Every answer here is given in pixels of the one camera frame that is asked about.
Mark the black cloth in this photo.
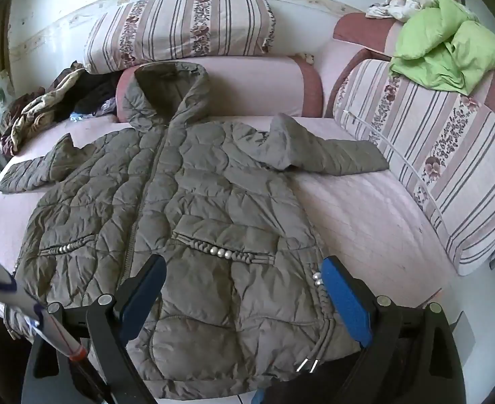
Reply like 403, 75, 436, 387
68, 71, 124, 119

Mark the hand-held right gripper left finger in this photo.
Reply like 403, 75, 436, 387
22, 255, 167, 404

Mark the long striped floral cushion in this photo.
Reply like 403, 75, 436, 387
82, 0, 277, 74

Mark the pink sofa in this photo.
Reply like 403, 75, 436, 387
0, 12, 495, 404

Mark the green duvet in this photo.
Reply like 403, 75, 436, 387
388, 0, 495, 95

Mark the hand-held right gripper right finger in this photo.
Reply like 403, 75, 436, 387
321, 256, 467, 404

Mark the white printed tube red band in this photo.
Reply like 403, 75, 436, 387
0, 239, 85, 363

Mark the olive quilted hooded jacket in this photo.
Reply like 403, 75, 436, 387
0, 61, 390, 400

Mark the thin white cable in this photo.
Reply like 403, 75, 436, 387
343, 109, 448, 222

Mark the beige brown floral cloth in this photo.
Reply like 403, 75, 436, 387
1, 63, 89, 154

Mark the white crumpled cloth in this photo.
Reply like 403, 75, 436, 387
365, 0, 439, 22

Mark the wide striped floral cushion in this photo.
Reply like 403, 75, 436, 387
333, 59, 495, 276

